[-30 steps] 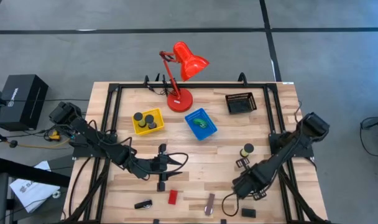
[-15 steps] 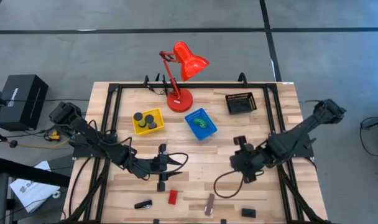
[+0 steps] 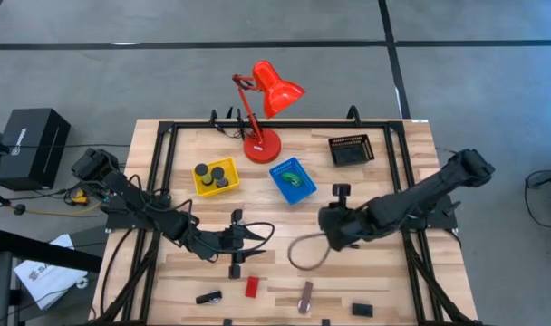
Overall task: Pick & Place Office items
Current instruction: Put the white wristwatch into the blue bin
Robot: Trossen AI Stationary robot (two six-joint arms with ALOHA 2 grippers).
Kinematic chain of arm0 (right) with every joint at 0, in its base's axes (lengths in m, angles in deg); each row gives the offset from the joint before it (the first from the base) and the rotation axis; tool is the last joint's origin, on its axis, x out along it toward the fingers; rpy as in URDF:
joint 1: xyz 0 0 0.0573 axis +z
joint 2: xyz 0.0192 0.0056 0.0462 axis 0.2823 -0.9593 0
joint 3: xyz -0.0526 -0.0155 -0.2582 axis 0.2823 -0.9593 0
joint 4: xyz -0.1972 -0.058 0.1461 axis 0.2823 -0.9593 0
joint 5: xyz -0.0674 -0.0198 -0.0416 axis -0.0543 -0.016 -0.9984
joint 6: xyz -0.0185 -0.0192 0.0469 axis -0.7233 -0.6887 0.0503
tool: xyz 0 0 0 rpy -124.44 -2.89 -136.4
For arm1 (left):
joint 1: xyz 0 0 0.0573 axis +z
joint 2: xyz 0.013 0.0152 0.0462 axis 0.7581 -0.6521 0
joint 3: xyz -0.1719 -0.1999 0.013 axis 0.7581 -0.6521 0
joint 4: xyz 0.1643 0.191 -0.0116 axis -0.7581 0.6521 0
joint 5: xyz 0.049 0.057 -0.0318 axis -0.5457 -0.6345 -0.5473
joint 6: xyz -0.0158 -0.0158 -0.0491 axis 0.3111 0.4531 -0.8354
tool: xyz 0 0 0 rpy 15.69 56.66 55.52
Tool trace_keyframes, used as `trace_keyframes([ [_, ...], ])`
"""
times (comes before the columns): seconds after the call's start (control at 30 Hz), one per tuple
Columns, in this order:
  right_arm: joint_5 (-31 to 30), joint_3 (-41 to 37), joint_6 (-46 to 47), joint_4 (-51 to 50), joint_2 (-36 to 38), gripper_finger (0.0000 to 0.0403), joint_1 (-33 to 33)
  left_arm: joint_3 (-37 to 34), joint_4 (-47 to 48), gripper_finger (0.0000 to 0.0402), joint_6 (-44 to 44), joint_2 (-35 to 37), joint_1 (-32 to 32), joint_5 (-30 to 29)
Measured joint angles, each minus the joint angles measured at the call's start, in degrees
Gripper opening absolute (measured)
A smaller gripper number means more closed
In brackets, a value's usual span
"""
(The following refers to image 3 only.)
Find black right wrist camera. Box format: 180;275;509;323
332;183;353;209

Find blue plastic basket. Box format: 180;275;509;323
268;157;318;206

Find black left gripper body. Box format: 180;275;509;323
209;208;246;280

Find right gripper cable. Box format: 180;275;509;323
286;232;333;273

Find yellow plastic basket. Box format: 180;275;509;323
192;157;240;197

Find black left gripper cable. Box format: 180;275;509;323
243;221;276;253

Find hourglass with green sand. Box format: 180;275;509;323
194;162;214;187

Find white paper sheets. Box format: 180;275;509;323
14;233;89;312

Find black floor cable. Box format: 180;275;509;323
523;163;551;230

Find small black box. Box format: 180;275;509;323
351;302;375;319

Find black cardboard box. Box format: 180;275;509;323
0;107;72;191

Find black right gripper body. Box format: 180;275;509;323
317;202;365;253

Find black lamp cable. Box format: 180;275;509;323
211;118;258;140

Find pink knitted cloth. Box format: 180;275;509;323
296;280;314;315

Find small red box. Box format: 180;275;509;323
245;275;261;299

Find hourglass with blue sand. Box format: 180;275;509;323
210;166;230;189

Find red desk lamp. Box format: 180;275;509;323
232;60;306;165

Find yellow cable connector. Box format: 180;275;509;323
69;188;91;207

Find black table frame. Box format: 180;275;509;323
92;104;480;326

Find black plastic basket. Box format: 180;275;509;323
328;133;376;168

